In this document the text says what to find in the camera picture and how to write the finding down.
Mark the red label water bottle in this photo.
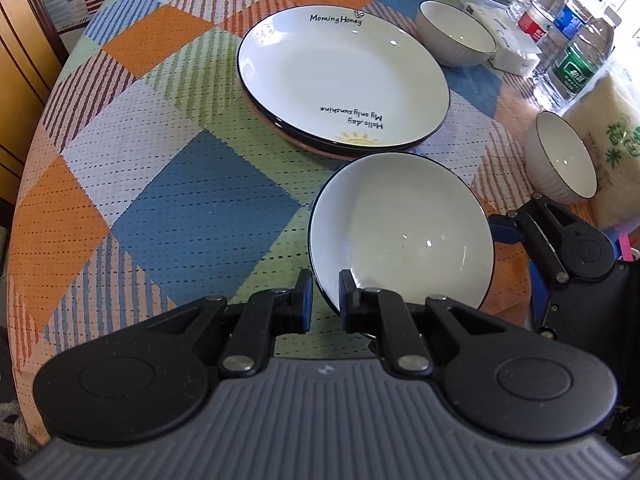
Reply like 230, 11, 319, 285
507, 0, 573, 43

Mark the pink rabbit print plate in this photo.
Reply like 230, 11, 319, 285
240, 91, 431, 162

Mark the white plate with black rim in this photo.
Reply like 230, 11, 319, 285
236, 6, 451, 147

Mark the green label water bottle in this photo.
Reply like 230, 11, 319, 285
532, 7, 617, 111

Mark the white bowl with dark rim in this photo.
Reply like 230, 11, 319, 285
524, 110, 598, 205
417, 0, 498, 68
307, 152, 497, 338

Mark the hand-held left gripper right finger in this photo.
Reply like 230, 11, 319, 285
338, 268, 508, 378

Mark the wooden chair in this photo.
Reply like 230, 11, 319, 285
0, 0, 68, 206

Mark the plaid patchwork tablecloth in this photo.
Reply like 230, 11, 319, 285
5, 0, 608, 441

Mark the clear bag of rice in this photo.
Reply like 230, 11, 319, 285
562, 55, 640, 231

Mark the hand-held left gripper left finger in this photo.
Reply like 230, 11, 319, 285
142, 269, 314, 380

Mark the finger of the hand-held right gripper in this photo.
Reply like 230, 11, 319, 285
530, 260, 552, 333
487, 191, 601, 286

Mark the white tissue pack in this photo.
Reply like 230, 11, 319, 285
457, 0, 543, 77

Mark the blue label water bottle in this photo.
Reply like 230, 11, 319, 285
537, 0, 608, 61

